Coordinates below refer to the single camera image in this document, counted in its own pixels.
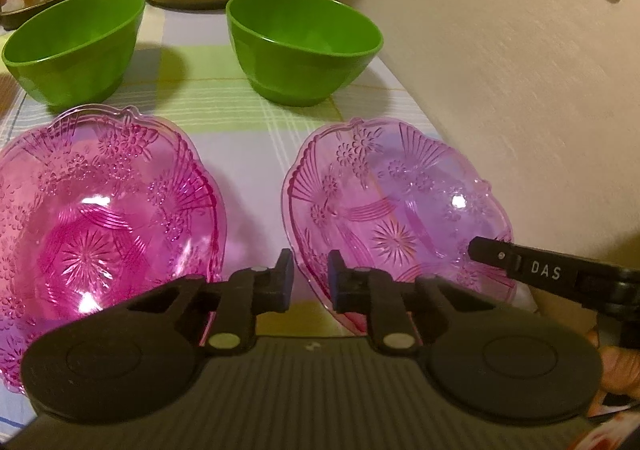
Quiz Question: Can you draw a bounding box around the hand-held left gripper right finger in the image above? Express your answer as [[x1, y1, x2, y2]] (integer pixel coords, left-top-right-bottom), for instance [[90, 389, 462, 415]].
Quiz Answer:
[[327, 250, 496, 361]]

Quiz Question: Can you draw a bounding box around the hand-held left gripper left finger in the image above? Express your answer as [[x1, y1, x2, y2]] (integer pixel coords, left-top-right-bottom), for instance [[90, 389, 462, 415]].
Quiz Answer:
[[125, 248, 296, 361]]

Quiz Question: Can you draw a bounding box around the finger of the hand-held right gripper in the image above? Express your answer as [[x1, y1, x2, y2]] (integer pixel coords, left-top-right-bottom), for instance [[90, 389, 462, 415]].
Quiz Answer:
[[467, 236, 521, 277]]

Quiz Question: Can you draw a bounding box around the pink glass plate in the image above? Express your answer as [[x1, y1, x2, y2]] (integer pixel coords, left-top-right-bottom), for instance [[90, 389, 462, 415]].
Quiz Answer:
[[281, 117, 517, 336], [0, 103, 228, 396]]

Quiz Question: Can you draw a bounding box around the green plastic bowl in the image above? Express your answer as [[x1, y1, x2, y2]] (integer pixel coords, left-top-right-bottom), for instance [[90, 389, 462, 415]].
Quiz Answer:
[[226, 0, 384, 107], [1, 0, 146, 108]]

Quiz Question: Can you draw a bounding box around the person's right hand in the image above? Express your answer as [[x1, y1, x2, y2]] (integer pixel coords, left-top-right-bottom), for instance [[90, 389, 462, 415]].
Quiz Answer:
[[585, 322, 640, 418]]

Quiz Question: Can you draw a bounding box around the checked tablecloth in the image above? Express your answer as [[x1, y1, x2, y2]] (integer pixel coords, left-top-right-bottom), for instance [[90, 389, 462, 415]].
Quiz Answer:
[[0, 0, 536, 396]]

